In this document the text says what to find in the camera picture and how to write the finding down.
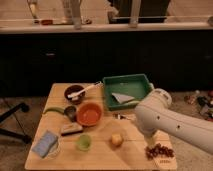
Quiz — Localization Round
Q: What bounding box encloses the yellow apple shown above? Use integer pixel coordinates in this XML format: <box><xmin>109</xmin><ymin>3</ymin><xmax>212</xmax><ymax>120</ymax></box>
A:
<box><xmin>111</xmin><ymin>133</ymin><xmax>124</xmax><ymax>147</ymax></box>

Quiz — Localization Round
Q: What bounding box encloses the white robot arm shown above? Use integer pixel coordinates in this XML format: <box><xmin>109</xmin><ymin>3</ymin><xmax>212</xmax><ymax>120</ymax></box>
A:
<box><xmin>135</xmin><ymin>88</ymin><xmax>213</xmax><ymax>155</ymax></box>

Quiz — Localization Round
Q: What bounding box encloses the small green cup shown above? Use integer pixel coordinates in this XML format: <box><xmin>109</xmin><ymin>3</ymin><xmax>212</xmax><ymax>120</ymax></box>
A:
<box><xmin>76</xmin><ymin>134</ymin><xmax>91</xmax><ymax>151</ymax></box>

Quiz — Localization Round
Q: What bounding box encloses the small metal cup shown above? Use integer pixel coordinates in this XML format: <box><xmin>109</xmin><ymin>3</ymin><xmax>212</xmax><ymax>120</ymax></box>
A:
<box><xmin>64</xmin><ymin>106</ymin><xmax>77</xmax><ymax>122</ymax></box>

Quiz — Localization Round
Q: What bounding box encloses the bunch of red grapes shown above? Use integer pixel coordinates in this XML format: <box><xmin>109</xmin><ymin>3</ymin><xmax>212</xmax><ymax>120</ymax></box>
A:
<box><xmin>145</xmin><ymin>143</ymin><xmax>174</xmax><ymax>159</ymax></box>

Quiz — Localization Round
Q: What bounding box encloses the metal fork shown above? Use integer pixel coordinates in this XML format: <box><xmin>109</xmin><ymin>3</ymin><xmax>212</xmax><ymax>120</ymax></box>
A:
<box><xmin>113</xmin><ymin>113</ymin><xmax>134</xmax><ymax>121</ymax></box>

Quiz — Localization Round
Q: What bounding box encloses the grey cloth in tray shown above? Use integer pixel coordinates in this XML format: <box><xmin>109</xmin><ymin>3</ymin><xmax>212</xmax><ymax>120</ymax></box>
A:
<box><xmin>112</xmin><ymin>93</ymin><xmax>138</xmax><ymax>104</ymax></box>

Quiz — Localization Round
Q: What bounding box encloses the green plastic tray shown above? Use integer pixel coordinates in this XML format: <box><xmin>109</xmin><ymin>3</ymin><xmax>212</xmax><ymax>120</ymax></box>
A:
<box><xmin>103</xmin><ymin>74</ymin><xmax>152</xmax><ymax>111</ymax></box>

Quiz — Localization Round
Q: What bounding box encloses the orange bowl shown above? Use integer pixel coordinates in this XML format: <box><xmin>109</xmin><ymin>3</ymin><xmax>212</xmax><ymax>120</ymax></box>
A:
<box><xmin>76</xmin><ymin>102</ymin><xmax>102</xmax><ymax>126</ymax></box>

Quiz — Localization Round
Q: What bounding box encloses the brown block eraser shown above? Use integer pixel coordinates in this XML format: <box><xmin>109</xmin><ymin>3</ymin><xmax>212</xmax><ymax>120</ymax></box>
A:
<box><xmin>60</xmin><ymin>122</ymin><xmax>83</xmax><ymax>136</ymax></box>

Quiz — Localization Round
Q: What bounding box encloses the dark brown bowl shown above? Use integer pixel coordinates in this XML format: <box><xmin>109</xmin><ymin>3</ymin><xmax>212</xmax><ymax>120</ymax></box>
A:
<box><xmin>63</xmin><ymin>84</ymin><xmax>86</xmax><ymax>105</ymax></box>

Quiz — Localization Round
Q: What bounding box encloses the clear glass dish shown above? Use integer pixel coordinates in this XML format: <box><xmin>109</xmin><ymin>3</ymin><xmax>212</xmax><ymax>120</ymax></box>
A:
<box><xmin>47</xmin><ymin>142</ymin><xmax>60</xmax><ymax>158</ymax></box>

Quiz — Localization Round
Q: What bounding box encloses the blue sponge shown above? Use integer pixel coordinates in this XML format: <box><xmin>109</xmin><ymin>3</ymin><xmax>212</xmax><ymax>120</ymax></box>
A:
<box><xmin>32</xmin><ymin>131</ymin><xmax>58</xmax><ymax>158</ymax></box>

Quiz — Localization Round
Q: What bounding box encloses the black office chair base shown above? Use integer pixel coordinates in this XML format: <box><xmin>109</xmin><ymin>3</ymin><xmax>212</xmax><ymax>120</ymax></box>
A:
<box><xmin>0</xmin><ymin>101</ymin><xmax>33</xmax><ymax>144</ymax></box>

